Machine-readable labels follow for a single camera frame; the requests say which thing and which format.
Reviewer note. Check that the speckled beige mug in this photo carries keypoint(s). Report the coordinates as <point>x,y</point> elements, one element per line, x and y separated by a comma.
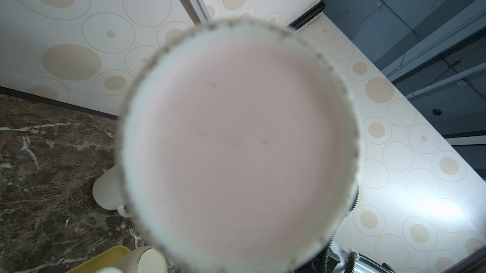
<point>145,259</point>

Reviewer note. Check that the black-green mug white base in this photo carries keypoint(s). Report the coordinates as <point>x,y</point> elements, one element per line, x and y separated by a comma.
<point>110,270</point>

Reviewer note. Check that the white mug red inside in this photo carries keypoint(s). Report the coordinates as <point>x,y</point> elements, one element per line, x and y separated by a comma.
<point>107,192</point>

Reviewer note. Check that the yellow plastic tray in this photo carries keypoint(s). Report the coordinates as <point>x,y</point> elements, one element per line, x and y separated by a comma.
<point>107,258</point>

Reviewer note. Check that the black corner frame post right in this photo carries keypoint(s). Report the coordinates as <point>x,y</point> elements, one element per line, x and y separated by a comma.
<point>308,16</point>

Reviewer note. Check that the pink mug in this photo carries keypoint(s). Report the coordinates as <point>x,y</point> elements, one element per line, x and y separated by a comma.
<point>239,144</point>

